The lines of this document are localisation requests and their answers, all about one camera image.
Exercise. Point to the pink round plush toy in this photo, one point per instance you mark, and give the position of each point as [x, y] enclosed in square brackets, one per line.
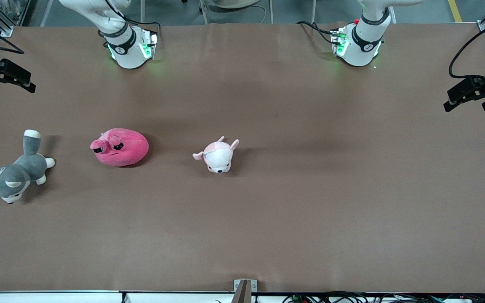
[129, 149]

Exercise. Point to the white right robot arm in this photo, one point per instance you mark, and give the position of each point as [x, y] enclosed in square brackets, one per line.
[129, 54]

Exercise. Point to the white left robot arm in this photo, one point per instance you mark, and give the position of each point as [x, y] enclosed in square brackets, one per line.
[364, 46]

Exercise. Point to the grey husky plush toy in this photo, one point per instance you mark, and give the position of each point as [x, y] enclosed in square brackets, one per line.
[15, 174]

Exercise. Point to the pale pink puppy plush toy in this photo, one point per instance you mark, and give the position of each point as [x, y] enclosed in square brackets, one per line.
[219, 158]

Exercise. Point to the white metal leg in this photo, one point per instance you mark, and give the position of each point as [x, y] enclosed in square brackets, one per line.
[314, 10]
[142, 10]

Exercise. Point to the white stand with round base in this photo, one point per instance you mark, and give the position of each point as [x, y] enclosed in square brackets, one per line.
[236, 3]

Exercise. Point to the brown table cover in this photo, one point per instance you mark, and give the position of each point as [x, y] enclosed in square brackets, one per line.
[267, 231]

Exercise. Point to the grey metal table bracket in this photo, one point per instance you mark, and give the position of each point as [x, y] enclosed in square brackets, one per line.
[242, 292]

